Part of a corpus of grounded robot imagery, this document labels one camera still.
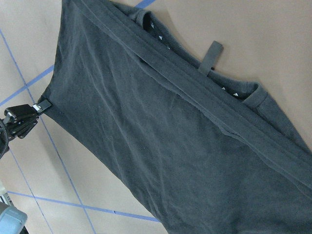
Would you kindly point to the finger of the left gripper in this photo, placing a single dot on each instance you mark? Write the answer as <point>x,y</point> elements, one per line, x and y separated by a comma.
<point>42,106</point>

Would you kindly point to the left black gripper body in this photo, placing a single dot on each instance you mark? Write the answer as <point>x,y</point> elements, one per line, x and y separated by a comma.
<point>18,122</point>

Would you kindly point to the black graphic t-shirt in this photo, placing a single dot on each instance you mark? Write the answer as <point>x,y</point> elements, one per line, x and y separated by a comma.
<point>205,154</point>

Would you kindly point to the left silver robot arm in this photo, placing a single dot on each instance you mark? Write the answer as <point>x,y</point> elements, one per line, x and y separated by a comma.
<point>12,220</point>

